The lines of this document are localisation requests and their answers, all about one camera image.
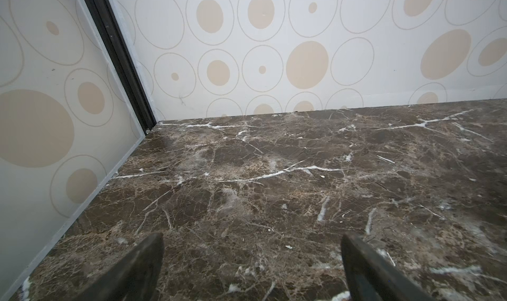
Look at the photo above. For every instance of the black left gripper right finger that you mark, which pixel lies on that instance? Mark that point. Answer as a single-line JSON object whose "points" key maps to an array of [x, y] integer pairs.
{"points": [[370, 277]]}

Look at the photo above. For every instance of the black corner frame post left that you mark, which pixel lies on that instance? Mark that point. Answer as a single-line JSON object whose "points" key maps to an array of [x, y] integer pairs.
{"points": [[109, 30]]}

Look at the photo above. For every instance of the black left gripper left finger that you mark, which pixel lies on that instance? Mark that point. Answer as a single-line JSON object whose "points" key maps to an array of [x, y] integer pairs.
{"points": [[134, 277]]}

